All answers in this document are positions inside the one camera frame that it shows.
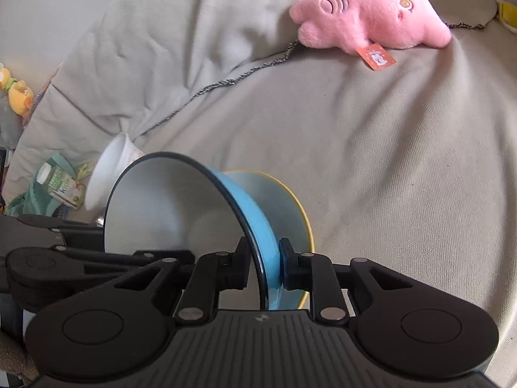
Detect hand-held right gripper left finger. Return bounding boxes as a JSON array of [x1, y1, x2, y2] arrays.
[[115, 236, 253, 326]]

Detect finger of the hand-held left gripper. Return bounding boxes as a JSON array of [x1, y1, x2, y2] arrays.
[[65, 248, 197, 288], [16, 215, 106, 248]]

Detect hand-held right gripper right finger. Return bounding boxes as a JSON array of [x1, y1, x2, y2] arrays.
[[278, 238, 408, 326]]

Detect yellow-rimmed white bowl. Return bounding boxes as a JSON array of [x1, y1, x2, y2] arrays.
[[222, 170, 316, 311]]

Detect blue bowl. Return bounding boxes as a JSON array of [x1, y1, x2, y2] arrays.
[[103, 151, 283, 312]]

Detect white plastic bowl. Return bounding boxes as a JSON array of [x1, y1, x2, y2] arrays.
[[84, 133, 144, 212]]

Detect clear supplement bottle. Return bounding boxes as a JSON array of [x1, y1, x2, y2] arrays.
[[34, 162, 86, 210]]

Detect green blanket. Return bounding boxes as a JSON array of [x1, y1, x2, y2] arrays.
[[4, 154, 87, 217]]

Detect yellow duck plush toy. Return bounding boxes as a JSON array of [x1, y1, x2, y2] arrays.
[[0, 62, 36, 117]]

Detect colourful flat books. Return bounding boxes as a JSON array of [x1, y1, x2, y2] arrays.
[[24, 62, 65, 130]]

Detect pink plush toy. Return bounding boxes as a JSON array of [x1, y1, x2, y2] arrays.
[[289, 0, 452, 69]]

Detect yellow plastic clip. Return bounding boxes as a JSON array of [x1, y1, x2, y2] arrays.
[[496, 0, 517, 33]]

